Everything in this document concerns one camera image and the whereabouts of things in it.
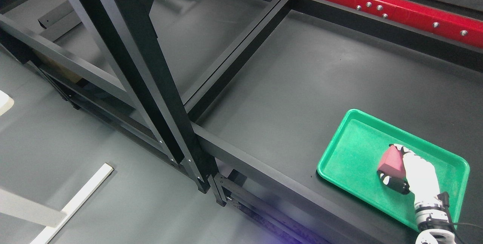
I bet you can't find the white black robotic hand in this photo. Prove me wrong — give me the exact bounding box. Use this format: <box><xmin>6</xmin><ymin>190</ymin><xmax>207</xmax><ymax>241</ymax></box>
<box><xmin>377</xmin><ymin>144</ymin><xmax>440</xmax><ymax>203</ymax></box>

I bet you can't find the pink block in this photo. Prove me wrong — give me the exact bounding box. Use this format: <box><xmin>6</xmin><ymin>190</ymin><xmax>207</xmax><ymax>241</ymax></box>
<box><xmin>377</xmin><ymin>144</ymin><xmax>406</xmax><ymax>179</ymax></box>

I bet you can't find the robot forearm wrist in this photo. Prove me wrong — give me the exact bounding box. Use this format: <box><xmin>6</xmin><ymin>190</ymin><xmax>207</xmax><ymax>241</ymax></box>
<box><xmin>414</xmin><ymin>192</ymin><xmax>457</xmax><ymax>244</ymax></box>

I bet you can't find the green tray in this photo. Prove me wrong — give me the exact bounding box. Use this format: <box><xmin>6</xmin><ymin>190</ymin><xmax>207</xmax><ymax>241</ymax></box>
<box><xmin>317</xmin><ymin>109</ymin><xmax>470</xmax><ymax>230</ymax></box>

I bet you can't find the black metal shelf rack centre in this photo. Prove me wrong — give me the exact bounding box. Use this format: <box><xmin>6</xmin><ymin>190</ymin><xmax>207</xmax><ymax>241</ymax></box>
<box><xmin>68</xmin><ymin>0</ymin><xmax>483</xmax><ymax>244</ymax></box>

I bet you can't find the black metal shelf rack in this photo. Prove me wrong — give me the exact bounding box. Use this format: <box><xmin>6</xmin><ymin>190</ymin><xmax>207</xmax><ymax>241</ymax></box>
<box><xmin>0</xmin><ymin>0</ymin><xmax>289</xmax><ymax>169</ymax></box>
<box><xmin>68</xmin><ymin>0</ymin><xmax>483</xmax><ymax>244</ymax></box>

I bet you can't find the black metal shelf rack left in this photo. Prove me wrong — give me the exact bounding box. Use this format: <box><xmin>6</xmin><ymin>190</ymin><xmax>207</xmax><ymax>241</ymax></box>
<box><xmin>0</xmin><ymin>0</ymin><xmax>289</xmax><ymax>169</ymax></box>

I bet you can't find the red metal beam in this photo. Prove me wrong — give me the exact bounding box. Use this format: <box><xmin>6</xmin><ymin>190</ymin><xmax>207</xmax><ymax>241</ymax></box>
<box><xmin>326</xmin><ymin>0</ymin><xmax>483</xmax><ymax>48</ymax></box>

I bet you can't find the white table with T-leg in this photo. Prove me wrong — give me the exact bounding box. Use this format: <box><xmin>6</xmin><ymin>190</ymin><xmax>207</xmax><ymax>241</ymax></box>
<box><xmin>1</xmin><ymin>87</ymin><xmax>108</xmax><ymax>244</ymax></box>

